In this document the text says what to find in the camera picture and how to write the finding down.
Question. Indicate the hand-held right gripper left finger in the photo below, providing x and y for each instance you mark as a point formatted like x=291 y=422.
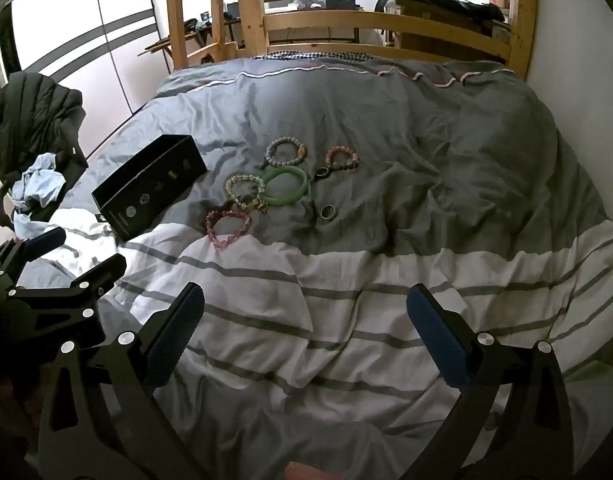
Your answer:
x=179 y=340

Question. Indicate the dark desk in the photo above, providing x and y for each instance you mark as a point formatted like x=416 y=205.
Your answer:
x=296 y=16

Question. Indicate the light blue cloth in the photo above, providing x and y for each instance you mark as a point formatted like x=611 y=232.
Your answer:
x=39 y=180

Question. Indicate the black jewelry box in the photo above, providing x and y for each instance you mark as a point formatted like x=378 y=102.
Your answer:
x=151 y=185

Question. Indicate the wooden ladder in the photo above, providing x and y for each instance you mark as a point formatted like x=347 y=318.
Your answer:
x=174 y=20

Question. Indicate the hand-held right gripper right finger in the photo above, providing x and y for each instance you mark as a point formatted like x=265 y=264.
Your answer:
x=436 y=345

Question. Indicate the grey and white striped duvet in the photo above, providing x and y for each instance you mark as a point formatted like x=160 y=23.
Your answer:
x=386 y=125

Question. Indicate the black and white checkered sheet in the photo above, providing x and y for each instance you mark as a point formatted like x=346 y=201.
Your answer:
x=336 y=55

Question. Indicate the wooden bed frame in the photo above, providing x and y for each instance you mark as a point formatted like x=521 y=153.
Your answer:
x=376 y=22

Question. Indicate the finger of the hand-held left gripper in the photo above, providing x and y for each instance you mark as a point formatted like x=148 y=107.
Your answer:
x=46 y=241
x=104 y=267

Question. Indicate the green jade bangle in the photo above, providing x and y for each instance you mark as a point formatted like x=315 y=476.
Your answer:
x=285 y=199

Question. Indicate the black padded jacket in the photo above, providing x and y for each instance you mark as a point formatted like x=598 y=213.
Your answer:
x=31 y=115

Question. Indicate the white wardrobe with grey stripes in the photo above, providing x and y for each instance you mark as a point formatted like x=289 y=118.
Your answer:
x=76 y=35

